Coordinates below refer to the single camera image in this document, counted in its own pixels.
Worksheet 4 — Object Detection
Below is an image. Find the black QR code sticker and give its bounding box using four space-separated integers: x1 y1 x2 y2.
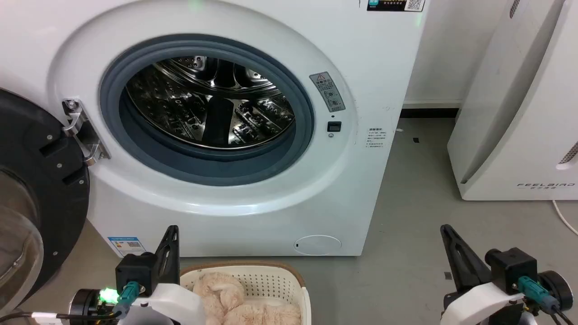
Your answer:
367 0 426 12

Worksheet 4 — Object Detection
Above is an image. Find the white air purifier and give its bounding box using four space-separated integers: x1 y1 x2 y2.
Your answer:
447 0 578 202

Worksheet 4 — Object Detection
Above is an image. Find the grey rubber door gasket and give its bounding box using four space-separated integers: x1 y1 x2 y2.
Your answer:
99 34 316 187

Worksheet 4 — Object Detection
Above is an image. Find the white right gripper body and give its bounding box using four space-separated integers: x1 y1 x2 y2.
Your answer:
440 282 534 325

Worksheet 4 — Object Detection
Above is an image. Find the white power cable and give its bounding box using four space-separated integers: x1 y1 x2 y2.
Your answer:
552 200 578 237

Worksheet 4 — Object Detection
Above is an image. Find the black baseboard strip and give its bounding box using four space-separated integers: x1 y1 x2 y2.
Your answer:
400 108 460 119

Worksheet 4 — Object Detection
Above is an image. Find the black round washer door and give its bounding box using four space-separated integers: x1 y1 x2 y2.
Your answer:
0 88 91 317

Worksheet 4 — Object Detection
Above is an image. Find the blue energy label sticker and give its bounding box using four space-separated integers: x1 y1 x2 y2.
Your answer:
107 236 147 258

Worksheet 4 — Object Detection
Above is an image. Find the white front-load washing machine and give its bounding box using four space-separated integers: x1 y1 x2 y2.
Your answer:
0 0 429 258

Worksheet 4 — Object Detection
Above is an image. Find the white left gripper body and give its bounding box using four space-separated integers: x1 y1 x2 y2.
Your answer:
121 283 207 325

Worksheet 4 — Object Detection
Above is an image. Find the beige plush toy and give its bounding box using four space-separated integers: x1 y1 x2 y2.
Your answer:
193 272 302 325

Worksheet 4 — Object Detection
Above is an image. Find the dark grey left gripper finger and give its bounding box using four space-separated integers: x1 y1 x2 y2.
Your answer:
155 225 180 286

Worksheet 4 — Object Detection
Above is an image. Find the round white filter cover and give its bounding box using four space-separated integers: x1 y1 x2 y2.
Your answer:
294 235 342 256

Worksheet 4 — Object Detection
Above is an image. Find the white perforated laundry basket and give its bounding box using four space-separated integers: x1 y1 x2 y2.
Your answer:
178 261 312 325

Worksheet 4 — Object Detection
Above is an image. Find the small printed text label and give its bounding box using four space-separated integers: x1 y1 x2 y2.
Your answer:
365 127 386 149

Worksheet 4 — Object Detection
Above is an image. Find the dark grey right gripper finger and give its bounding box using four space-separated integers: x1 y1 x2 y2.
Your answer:
440 224 492 292

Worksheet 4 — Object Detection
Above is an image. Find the silver metal door hinge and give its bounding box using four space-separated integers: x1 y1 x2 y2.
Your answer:
62 98 112 167

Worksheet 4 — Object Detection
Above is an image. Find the right cable with teal plug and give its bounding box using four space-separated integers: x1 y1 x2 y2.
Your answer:
517 276 578 325

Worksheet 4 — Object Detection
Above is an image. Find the stainless steel washing machine drum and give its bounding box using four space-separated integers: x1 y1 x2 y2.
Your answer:
125 56 297 151

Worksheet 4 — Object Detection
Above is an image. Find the grey warning sticker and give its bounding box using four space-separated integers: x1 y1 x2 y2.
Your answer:
309 71 346 113

